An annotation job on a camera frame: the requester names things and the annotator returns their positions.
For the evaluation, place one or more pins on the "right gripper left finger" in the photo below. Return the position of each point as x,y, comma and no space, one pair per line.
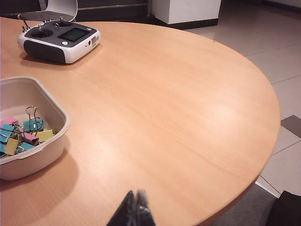
124,212

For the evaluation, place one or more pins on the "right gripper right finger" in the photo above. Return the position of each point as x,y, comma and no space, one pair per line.
143,212

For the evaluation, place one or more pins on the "yellow binder clip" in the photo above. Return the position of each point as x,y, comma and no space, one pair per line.
45,135
11,146

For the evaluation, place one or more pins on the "teal binder clip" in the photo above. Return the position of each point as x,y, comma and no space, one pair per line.
33,125
7,128
2,150
26,147

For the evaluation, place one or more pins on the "pink binder clip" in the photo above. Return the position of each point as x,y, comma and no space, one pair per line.
9,121
30,138

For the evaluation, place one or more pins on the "beige rectangular pulp tray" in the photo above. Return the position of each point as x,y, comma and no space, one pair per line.
47,150

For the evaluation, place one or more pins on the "black chair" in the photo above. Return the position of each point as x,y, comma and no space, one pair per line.
287,209

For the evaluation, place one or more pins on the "white grey RC transmitter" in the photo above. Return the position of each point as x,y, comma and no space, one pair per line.
58,44

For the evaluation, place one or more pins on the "dark shelf with metal rails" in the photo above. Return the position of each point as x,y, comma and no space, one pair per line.
113,10

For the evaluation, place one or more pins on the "white moulded chair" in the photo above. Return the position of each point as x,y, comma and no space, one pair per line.
61,8

